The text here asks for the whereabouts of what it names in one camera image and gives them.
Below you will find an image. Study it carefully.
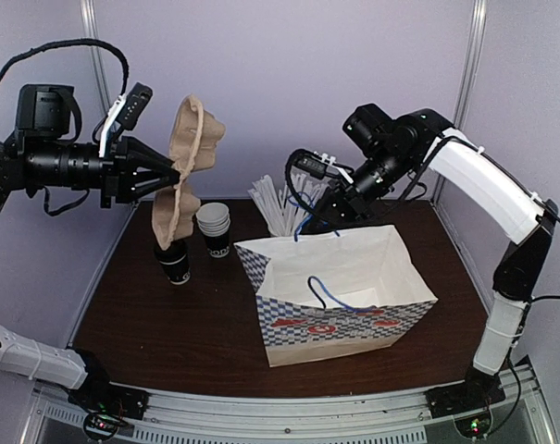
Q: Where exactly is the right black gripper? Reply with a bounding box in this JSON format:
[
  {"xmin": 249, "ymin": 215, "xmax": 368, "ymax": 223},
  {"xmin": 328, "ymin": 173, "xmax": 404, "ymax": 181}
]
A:
[{"xmin": 308, "ymin": 145, "xmax": 416, "ymax": 234}]

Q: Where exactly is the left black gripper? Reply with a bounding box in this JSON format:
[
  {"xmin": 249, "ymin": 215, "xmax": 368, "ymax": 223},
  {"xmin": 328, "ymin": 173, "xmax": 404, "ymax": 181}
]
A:
[{"xmin": 23, "ymin": 130, "xmax": 180, "ymax": 206}]

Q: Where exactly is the cardboard cup carrier tray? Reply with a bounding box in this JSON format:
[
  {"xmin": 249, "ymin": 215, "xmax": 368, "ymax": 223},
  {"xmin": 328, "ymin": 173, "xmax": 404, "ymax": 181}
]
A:
[{"xmin": 151, "ymin": 94, "xmax": 226, "ymax": 250}]

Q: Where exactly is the stack of paper cups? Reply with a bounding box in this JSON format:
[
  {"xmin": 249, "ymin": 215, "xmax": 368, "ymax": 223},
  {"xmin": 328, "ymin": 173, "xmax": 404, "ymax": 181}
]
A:
[{"xmin": 195, "ymin": 202, "xmax": 230, "ymax": 258}]

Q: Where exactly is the checkered paper takeout bag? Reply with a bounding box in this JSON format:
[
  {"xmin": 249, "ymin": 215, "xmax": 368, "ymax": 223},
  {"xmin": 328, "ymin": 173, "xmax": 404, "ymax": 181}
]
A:
[{"xmin": 234, "ymin": 225, "xmax": 438, "ymax": 367}]

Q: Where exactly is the single black paper cup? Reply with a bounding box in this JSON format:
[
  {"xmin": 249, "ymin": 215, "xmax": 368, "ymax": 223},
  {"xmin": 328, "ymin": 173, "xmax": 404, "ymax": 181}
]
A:
[{"xmin": 154, "ymin": 240, "xmax": 191, "ymax": 285}]

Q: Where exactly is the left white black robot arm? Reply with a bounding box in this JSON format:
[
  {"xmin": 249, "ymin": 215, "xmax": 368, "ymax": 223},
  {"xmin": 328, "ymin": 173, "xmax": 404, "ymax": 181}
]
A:
[{"xmin": 0, "ymin": 83, "xmax": 180, "ymax": 411}]

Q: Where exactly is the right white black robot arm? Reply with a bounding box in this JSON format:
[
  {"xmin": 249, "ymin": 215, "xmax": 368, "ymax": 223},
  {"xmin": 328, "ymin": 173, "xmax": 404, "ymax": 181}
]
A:
[{"xmin": 314, "ymin": 104, "xmax": 557, "ymax": 409}]

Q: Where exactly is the bundle of wrapped white straws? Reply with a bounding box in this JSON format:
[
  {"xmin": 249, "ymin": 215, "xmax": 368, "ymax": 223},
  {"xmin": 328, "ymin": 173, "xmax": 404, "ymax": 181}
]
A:
[{"xmin": 248, "ymin": 173, "xmax": 328, "ymax": 237}]

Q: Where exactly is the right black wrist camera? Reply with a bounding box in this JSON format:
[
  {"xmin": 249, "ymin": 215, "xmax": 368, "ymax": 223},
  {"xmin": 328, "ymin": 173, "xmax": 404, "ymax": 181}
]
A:
[{"xmin": 294, "ymin": 153, "xmax": 355, "ymax": 183}]

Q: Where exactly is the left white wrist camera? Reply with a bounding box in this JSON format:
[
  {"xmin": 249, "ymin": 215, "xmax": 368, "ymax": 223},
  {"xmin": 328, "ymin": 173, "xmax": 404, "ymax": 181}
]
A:
[{"xmin": 98, "ymin": 82, "xmax": 153, "ymax": 158}]

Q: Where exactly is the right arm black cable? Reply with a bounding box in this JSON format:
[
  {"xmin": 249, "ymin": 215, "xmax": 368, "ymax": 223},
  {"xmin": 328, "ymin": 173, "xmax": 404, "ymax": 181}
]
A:
[{"xmin": 283, "ymin": 148, "xmax": 336, "ymax": 223}]

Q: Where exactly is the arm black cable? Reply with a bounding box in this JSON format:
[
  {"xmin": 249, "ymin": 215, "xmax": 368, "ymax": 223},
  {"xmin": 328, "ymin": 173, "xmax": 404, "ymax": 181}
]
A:
[
  {"xmin": 0, "ymin": 39, "xmax": 131, "ymax": 121},
  {"xmin": 283, "ymin": 148, "xmax": 336, "ymax": 223}
]

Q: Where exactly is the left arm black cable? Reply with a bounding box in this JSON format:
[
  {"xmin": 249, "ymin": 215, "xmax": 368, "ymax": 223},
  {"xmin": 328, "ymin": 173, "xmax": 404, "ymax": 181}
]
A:
[{"xmin": 0, "ymin": 39, "xmax": 131, "ymax": 121}]

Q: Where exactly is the left aluminium corner post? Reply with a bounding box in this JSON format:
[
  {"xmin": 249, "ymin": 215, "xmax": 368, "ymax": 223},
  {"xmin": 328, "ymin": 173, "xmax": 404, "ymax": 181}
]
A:
[{"xmin": 80, "ymin": 0, "xmax": 110, "ymax": 113}]

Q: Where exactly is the aluminium corner post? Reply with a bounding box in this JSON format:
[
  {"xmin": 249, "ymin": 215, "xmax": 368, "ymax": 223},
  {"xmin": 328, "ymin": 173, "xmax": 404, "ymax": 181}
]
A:
[
  {"xmin": 80, "ymin": 0, "xmax": 110, "ymax": 113},
  {"xmin": 434, "ymin": 0, "xmax": 489, "ymax": 204}
]

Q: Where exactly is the right aluminium corner post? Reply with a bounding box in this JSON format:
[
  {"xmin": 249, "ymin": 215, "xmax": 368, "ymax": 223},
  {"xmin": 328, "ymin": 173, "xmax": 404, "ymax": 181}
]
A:
[{"xmin": 434, "ymin": 0, "xmax": 489, "ymax": 204}]

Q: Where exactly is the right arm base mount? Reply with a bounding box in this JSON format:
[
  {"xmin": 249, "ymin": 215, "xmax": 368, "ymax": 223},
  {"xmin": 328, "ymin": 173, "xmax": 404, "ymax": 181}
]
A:
[{"xmin": 425, "ymin": 382, "xmax": 506, "ymax": 418}]

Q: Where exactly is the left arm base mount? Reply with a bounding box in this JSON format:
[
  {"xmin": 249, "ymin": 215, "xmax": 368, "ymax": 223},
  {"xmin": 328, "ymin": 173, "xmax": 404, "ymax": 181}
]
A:
[{"xmin": 67, "ymin": 380, "xmax": 149, "ymax": 420}]

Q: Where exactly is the aluminium front frame rail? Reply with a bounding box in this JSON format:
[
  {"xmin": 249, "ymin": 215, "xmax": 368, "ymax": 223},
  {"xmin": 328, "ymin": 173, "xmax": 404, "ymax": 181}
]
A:
[{"xmin": 16, "ymin": 364, "xmax": 559, "ymax": 443}]

